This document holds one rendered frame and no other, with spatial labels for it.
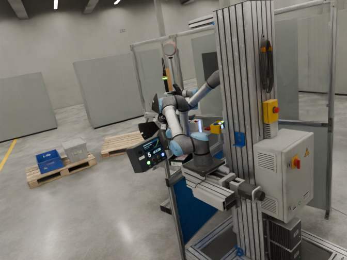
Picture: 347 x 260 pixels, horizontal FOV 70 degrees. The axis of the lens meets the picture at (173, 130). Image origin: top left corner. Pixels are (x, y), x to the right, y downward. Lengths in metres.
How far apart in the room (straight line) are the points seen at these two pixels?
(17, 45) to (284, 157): 13.80
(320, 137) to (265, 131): 1.13
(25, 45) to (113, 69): 7.29
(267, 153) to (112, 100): 6.73
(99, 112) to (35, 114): 2.38
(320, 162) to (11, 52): 13.63
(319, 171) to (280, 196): 1.29
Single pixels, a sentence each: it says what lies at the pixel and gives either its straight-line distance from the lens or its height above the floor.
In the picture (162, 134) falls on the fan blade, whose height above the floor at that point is 1.06.
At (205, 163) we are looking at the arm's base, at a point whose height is 1.07.
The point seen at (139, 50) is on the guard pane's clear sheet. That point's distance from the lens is 3.79.
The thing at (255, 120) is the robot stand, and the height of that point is 1.37.
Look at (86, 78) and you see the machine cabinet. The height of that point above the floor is 1.53.
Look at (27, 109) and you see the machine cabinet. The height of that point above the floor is 0.88.
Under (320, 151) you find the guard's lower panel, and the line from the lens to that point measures 2.77.
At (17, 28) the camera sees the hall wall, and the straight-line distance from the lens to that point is 14.55.
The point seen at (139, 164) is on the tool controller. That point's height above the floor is 1.14.
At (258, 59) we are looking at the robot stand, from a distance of 1.55.
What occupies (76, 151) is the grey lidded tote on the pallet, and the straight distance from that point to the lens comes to 5.09.
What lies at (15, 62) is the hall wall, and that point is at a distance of 14.44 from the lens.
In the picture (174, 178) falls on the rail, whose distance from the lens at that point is 2.12.
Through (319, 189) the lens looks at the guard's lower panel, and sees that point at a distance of 2.97.
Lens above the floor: 1.84
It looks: 17 degrees down
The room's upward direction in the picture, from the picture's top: 10 degrees counter-clockwise
